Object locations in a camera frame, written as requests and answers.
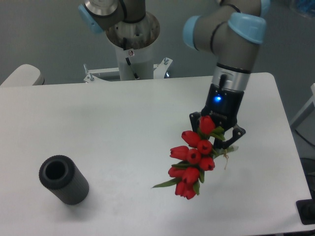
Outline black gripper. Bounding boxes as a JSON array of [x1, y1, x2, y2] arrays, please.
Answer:
[[189, 84, 246, 149]]

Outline red tulip bouquet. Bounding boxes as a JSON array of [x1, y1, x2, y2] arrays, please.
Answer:
[[154, 116, 237, 200]]

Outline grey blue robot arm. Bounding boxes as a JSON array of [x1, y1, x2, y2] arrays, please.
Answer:
[[78, 0, 270, 149]]

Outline black device at table edge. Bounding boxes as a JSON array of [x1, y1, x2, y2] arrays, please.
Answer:
[[296, 199, 315, 225]]

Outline dark grey ribbed vase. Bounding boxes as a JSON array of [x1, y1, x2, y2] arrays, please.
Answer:
[[38, 155, 89, 205]]

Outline white chair backrest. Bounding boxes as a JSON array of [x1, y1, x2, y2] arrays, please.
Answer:
[[1, 64, 45, 88]]

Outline white furniture frame at right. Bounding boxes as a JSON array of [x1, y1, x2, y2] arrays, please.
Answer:
[[289, 84, 315, 129]]

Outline white pedestal base brackets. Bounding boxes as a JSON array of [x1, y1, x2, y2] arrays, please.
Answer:
[[83, 57, 173, 83]]

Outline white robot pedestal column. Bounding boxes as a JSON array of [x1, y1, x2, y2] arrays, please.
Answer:
[[105, 11, 161, 81]]

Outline black pedestal cable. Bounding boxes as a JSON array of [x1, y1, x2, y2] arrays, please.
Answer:
[[123, 36, 141, 80]]

